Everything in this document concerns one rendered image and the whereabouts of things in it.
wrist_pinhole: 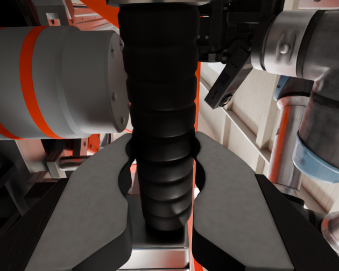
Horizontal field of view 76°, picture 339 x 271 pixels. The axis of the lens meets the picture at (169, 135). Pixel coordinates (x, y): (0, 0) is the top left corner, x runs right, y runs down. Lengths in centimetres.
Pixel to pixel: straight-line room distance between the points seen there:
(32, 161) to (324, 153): 40
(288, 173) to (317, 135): 36
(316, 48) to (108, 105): 23
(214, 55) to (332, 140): 19
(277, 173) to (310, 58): 42
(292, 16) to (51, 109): 28
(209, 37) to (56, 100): 22
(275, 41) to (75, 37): 22
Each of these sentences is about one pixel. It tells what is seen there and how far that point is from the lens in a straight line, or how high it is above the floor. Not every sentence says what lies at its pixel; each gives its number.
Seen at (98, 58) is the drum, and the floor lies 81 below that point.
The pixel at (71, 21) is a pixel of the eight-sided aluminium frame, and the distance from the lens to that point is 58.
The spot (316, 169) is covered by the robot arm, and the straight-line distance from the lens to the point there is 33.
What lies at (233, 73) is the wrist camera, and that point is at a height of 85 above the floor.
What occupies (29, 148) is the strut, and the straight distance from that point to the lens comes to 39.
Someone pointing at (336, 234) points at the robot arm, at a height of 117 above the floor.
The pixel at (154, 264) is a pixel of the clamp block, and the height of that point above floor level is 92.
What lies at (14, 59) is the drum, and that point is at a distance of 28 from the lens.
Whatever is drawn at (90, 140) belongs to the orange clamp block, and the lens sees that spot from 60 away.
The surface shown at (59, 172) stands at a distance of 43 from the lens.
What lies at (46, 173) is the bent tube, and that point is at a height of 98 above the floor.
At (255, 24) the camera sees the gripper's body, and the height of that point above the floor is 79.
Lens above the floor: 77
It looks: 30 degrees up
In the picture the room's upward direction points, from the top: 178 degrees clockwise
